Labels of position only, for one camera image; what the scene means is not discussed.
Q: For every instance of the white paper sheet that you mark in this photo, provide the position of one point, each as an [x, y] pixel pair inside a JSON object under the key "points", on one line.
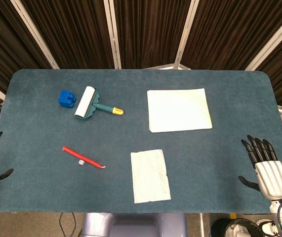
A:
{"points": [[179, 109]]}

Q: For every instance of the teal lint roller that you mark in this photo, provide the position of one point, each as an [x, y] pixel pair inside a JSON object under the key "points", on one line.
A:
{"points": [[91, 105]]}

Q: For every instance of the teal blue table mat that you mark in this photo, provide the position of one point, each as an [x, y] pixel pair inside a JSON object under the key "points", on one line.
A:
{"points": [[140, 140]]}

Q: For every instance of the dark brown curtain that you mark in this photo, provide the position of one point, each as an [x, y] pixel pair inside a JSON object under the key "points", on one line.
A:
{"points": [[148, 29]]}

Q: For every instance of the white marbled cloth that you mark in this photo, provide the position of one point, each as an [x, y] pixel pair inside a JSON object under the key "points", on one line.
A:
{"points": [[150, 176]]}

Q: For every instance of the white partition frame post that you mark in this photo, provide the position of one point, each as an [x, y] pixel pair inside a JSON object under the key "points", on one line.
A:
{"points": [[113, 34], [35, 34], [186, 34], [271, 42]]}

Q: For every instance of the red sausage stick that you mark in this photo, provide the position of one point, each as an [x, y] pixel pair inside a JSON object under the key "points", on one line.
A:
{"points": [[82, 157]]}

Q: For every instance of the blue toy building block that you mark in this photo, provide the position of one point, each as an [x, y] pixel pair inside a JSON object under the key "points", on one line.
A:
{"points": [[67, 99]]}

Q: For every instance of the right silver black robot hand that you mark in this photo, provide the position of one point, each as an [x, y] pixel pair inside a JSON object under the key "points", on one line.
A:
{"points": [[271, 172]]}

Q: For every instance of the lavender robot torso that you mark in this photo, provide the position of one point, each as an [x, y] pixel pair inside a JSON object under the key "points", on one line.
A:
{"points": [[133, 225]]}

